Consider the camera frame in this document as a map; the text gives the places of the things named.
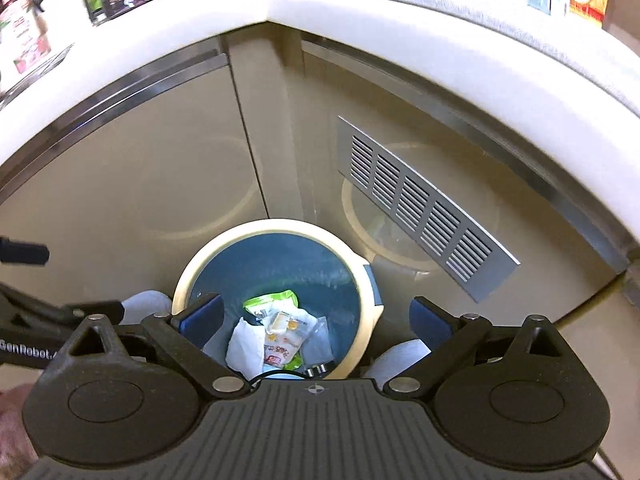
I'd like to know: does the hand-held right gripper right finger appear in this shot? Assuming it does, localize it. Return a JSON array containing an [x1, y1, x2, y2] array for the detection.
[[382, 297, 572, 400]]

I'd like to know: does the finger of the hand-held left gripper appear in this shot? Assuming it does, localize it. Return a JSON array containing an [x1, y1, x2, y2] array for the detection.
[[0, 282, 126, 331], [0, 237, 50, 266]]

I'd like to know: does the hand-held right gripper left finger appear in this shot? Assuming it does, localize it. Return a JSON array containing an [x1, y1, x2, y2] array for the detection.
[[67, 294, 249, 402]]

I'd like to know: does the white tissue paper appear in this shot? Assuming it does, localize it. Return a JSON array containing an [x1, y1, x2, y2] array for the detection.
[[225, 316, 266, 380]]

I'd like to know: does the green wrapper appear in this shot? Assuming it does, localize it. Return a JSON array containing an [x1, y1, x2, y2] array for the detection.
[[242, 289, 305, 371]]

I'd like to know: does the white drink pouch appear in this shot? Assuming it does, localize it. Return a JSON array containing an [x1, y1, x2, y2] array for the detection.
[[260, 307, 318, 368]]

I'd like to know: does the cream round trash bin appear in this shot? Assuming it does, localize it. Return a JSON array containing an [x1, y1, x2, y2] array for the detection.
[[171, 217, 386, 381]]

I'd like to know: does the person's left hand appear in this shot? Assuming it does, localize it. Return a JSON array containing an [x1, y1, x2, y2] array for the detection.
[[0, 385, 40, 480]]

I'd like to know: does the white slipper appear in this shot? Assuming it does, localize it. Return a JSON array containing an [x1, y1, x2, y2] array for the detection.
[[121, 289, 173, 328], [369, 338, 436, 393]]

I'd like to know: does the metal vent grille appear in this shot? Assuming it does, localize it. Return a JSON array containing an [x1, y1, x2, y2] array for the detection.
[[336, 116, 522, 304]]

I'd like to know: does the beige kitchen cabinet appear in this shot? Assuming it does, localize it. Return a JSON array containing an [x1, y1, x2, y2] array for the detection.
[[0, 30, 640, 411]]

